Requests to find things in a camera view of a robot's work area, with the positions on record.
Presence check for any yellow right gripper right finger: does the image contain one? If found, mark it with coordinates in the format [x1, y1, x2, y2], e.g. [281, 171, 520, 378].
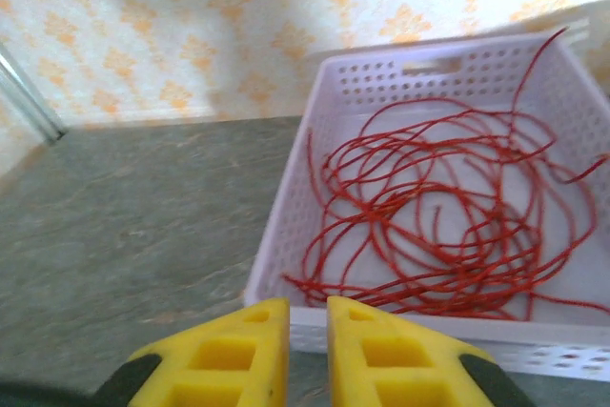
[326, 295, 538, 407]

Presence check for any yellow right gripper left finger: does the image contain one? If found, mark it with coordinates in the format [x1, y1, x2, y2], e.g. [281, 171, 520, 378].
[94, 295, 292, 407]

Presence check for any lavender perforated plastic basket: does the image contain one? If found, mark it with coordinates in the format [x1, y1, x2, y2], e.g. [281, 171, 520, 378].
[243, 28, 610, 377]

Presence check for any white perforated plastic basket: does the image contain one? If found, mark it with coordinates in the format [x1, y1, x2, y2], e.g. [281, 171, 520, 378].
[569, 0, 610, 93]

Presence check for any aluminium frame post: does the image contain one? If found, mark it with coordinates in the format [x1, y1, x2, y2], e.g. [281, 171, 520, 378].
[0, 39, 67, 142]

